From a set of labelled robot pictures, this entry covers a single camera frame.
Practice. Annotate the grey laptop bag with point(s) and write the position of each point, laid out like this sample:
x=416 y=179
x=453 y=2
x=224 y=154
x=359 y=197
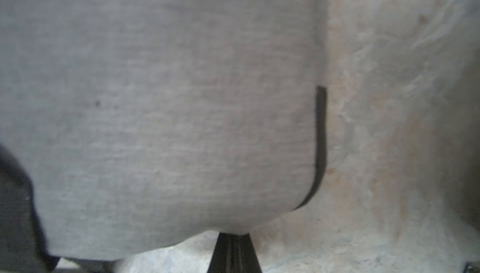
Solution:
x=22 y=240
x=142 y=123

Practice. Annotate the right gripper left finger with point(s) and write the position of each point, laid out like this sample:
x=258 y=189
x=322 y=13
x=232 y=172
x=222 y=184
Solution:
x=222 y=257

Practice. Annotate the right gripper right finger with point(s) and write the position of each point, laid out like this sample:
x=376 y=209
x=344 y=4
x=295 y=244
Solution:
x=245 y=259

